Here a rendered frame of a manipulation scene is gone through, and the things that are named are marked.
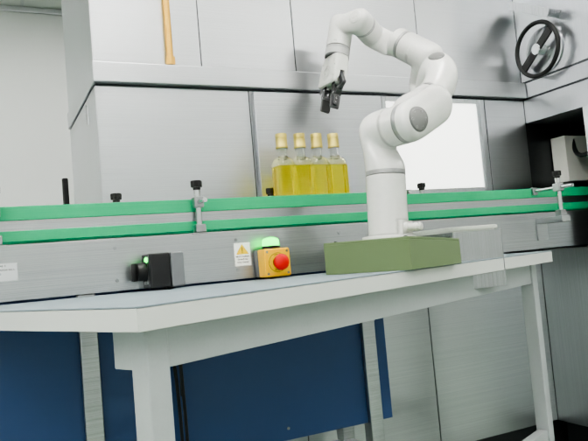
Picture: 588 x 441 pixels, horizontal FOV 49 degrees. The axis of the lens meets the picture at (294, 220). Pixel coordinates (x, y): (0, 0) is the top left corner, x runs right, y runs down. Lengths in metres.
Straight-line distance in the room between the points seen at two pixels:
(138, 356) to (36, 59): 4.20
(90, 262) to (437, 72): 0.98
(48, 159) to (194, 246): 3.35
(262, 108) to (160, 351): 1.21
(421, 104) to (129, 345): 0.87
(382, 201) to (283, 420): 0.63
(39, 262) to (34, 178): 3.33
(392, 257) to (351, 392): 0.53
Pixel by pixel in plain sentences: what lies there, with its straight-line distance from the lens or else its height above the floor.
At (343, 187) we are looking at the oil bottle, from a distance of 1.94.
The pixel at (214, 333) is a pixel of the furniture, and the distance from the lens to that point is 1.04.
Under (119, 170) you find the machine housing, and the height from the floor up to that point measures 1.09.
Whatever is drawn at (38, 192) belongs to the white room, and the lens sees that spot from 4.84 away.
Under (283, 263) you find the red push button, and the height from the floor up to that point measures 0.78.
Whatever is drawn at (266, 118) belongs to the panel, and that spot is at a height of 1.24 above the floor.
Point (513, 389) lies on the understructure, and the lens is 2.58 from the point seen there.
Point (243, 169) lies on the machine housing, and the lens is 2.00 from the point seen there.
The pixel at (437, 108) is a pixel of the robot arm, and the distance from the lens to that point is 1.55.
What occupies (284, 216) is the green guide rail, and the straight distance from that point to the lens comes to 1.72.
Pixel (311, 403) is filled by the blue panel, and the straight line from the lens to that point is 1.77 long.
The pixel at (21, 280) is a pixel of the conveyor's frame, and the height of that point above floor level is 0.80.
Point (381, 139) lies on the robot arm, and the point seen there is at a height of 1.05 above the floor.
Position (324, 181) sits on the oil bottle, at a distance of 1.91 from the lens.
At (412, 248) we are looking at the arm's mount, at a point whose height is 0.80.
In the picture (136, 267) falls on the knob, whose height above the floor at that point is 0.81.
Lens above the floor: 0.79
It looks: 3 degrees up
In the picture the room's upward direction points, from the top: 5 degrees counter-clockwise
